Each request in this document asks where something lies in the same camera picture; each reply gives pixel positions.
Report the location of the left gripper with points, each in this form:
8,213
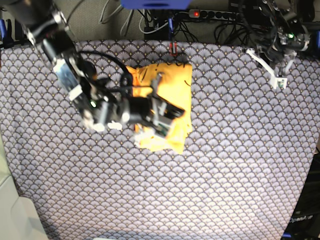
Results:
278,58

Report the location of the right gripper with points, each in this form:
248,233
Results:
159,110

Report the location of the yellow T-shirt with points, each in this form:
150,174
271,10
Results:
179,95

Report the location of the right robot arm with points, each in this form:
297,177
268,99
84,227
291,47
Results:
100,107

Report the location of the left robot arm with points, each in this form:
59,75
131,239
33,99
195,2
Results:
281,22

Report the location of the thin black thread loop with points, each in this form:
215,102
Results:
171,73

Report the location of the red-black table clamp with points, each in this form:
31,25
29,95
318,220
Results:
173,48

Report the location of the blue fan-patterned tablecloth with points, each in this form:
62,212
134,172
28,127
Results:
240,175

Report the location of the black power strip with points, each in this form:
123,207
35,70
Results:
213,15

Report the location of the black OpenArm box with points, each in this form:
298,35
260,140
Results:
304,223

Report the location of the grey plastic bin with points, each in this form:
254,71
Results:
19,219

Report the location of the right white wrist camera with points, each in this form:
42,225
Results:
163,129

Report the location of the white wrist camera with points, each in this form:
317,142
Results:
163,129
276,81

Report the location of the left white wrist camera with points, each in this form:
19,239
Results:
276,81

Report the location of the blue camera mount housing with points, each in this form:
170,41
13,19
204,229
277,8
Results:
156,4

